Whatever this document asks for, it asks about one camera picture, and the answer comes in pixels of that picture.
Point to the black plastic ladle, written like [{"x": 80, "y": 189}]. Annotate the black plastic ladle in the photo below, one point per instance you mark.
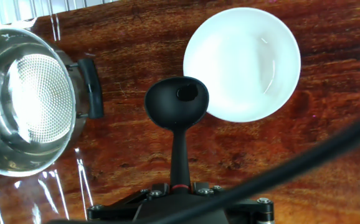
[{"x": 177, "y": 105}]

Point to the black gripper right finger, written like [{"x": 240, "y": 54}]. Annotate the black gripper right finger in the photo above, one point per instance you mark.
[{"x": 262, "y": 210}]

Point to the wood grain table mat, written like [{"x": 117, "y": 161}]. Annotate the wood grain table mat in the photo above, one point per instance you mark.
[{"x": 292, "y": 174}]

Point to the white ceramic bowl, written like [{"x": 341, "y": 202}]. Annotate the white ceramic bowl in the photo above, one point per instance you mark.
[{"x": 239, "y": 62}]

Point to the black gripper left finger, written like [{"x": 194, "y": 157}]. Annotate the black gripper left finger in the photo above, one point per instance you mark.
[{"x": 117, "y": 207}]

